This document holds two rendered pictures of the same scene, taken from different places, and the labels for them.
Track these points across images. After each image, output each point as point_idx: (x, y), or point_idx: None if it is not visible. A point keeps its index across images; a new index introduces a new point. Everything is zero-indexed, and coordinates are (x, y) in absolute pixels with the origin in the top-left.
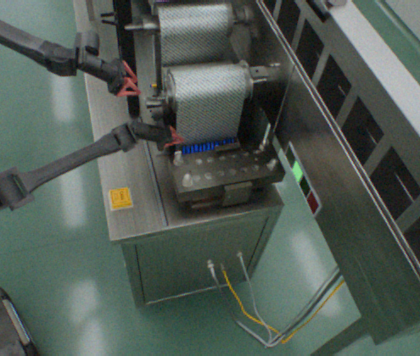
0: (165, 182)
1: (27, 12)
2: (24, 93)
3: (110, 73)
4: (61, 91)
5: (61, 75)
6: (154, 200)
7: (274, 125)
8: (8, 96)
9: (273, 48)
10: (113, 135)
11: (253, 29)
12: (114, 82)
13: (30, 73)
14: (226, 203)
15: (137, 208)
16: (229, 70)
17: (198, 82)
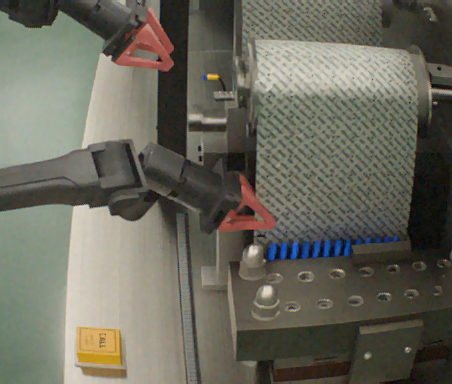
0: (215, 339)
1: (33, 116)
2: None
3: (114, 14)
4: (54, 250)
5: (26, 23)
6: (180, 367)
7: None
8: None
9: None
10: (91, 155)
11: (429, 11)
12: (118, 31)
13: (10, 211)
14: (360, 376)
15: (136, 373)
16: (382, 51)
17: (311, 58)
